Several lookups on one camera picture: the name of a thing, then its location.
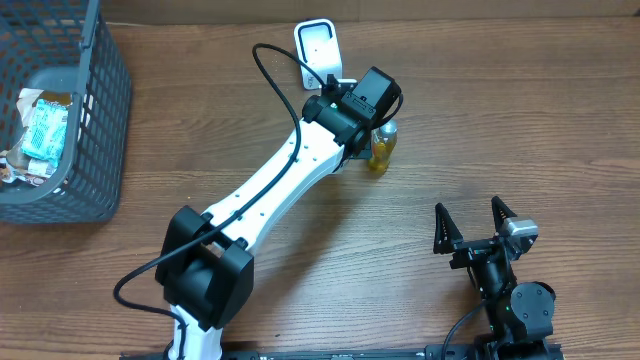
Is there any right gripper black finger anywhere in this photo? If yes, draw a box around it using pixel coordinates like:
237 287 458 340
491 196 517 233
433 203 463 254

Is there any yellow liquid plastic bottle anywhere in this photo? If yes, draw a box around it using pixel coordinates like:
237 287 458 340
368 120 398 174

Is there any teal snack packet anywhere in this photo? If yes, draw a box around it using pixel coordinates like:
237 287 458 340
21 99 68 167

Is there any brown snack pouch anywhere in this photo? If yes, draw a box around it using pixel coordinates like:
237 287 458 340
1 88 73 187

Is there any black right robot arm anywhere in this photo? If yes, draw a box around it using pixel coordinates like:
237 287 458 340
433 196 564 360

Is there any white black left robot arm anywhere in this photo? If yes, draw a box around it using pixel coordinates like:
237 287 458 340
155 91 382 359

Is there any white barcode scanner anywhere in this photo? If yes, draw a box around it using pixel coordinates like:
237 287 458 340
293 18 343 82

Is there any grey plastic mesh basket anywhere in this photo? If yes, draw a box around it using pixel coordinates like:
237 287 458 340
1 0 132 224

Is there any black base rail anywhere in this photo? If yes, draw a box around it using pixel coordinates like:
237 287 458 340
119 345 565 360

